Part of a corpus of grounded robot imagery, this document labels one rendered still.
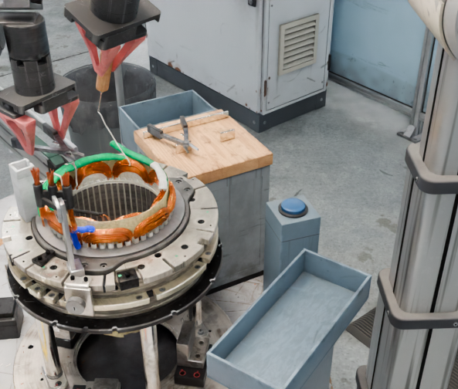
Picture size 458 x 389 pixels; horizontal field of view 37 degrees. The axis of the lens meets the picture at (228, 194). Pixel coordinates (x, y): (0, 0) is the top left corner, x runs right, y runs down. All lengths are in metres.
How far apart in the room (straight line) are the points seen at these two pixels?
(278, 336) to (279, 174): 2.27
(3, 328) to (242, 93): 2.39
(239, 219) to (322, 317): 0.38
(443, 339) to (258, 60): 2.32
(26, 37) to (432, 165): 0.59
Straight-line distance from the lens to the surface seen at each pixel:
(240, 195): 1.26
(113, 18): 0.84
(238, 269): 1.37
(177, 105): 1.47
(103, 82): 0.93
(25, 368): 1.25
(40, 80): 1.03
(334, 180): 3.16
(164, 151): 1.26
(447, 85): 0.96
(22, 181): 1.02
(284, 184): 3.11
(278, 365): 0.91
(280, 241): 1.14
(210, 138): 1.29
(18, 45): 1.00
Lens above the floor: 1.70
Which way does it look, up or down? 34 degrees down
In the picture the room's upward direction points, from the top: straight up
